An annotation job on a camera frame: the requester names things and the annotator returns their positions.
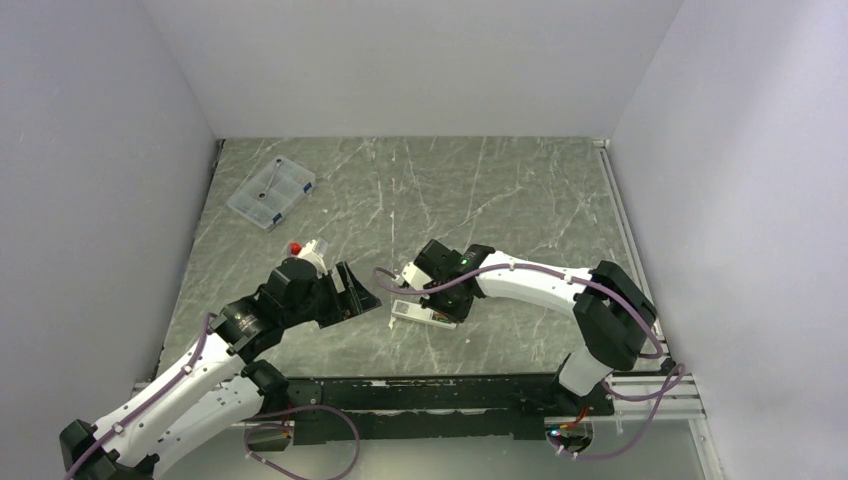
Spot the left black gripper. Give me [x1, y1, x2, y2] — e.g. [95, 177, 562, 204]
[281, 260, 380, 328]

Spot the white remote control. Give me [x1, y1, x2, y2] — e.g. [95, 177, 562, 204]
[391, 300, 457, 330]

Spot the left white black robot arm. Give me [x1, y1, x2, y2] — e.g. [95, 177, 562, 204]
[59, 257, 382, 479]

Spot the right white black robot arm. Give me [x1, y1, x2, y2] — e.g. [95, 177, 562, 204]
[401, 240, 657, 415]

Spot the clear plastic organizer box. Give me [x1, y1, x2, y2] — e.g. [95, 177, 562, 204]
[226, 156, 316, 231]

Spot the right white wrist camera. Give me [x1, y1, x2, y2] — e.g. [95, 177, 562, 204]
[398, 262, 433, 295]

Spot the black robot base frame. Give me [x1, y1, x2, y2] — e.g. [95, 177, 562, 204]
[253, 373, 614, 446]

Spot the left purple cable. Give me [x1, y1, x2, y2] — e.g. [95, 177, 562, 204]
[243, 402, 363, 480]

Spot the aluminium rail right edge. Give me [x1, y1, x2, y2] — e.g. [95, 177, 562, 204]
[592, 139, 655, 302]

